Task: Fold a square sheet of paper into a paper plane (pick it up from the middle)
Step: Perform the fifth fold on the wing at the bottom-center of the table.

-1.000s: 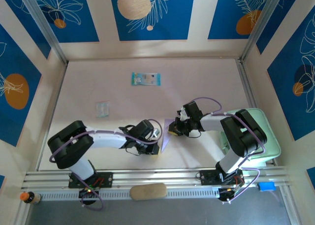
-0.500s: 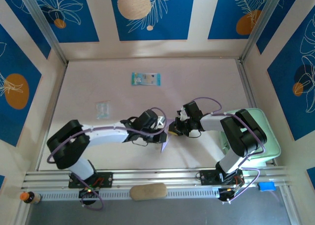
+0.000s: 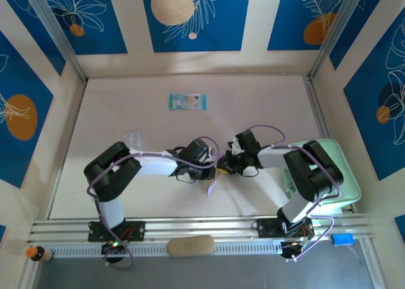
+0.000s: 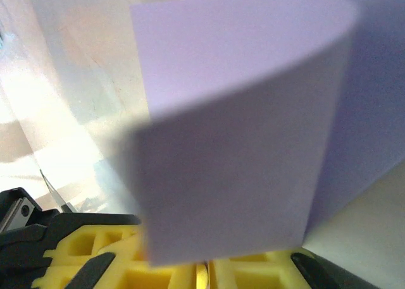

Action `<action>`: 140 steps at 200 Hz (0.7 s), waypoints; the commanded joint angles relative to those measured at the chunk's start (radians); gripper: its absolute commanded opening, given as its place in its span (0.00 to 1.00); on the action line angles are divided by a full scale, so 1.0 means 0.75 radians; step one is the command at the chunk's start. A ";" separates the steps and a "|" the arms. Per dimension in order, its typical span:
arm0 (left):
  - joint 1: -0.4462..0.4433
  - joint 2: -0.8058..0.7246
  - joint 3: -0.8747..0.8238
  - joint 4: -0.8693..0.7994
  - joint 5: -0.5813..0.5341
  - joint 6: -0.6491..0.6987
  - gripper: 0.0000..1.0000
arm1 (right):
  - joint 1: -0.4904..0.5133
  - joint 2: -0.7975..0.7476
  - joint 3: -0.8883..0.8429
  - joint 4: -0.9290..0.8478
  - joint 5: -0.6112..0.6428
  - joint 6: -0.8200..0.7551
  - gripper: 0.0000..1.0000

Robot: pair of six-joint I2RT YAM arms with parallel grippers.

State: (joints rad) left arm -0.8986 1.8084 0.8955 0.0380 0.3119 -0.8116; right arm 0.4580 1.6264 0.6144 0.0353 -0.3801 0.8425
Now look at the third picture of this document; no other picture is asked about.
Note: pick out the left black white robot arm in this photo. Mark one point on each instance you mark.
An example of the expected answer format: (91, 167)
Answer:
(110, 172)

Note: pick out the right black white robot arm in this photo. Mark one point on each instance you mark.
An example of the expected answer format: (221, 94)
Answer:
(316, 175)

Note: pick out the blue snack packet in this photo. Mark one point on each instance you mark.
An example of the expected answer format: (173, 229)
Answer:
(186, 102)

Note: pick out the clear plastic packet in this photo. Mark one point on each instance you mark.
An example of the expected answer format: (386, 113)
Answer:
(131, 138)

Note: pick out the beige oval pad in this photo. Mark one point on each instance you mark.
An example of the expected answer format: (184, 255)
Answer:
(190, 246)

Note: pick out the black controller board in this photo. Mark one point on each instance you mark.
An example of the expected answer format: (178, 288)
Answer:
(289, 249)
(107, 249)

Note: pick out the mint green tray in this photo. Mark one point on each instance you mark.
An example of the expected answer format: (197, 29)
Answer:
(351, 191)

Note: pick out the blue plastic block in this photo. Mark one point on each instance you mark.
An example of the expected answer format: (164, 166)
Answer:
(343, 239)

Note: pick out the orange cap bottle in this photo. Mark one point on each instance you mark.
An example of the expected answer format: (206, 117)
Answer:
(38, 254)

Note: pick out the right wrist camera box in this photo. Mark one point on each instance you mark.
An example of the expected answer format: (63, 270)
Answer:
(234, 146)

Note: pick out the aluminium mounting rail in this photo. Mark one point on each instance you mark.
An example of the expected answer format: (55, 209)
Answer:
(205, 227)

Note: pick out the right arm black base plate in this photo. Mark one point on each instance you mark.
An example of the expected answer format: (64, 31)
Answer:
(265, 229)

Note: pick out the aluminium table edge rail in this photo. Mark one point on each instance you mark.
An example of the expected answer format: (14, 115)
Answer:
(316, 105)
(67, 143)

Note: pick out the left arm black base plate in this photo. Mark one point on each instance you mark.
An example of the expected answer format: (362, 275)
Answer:
(139, 230)

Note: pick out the blue floral wall panel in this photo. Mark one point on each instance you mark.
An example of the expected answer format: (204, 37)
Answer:
(360, 23)
(357, 127)
(28, 26)
(104, 33)
(221, 33)
(284, 33)
(19, 74)

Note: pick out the aluminium frame post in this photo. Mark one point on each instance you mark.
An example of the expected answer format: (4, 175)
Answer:
(58, 33)
(335, 33)

